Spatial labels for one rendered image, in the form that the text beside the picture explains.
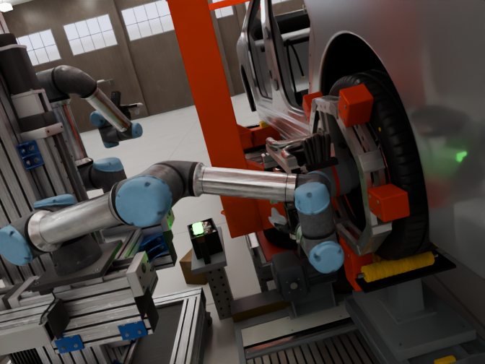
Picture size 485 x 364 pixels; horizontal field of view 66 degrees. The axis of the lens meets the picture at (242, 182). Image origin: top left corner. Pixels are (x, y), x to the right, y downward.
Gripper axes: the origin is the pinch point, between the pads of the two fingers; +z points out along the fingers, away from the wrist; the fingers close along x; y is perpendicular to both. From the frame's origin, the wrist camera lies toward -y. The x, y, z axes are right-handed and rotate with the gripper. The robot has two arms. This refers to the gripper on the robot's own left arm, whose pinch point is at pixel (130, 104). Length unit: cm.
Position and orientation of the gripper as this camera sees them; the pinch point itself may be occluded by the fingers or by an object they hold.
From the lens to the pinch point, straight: 226.0
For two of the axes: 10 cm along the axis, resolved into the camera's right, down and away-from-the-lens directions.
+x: 9.7, -0.2, -2.5
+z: 2.3, -3.4, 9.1
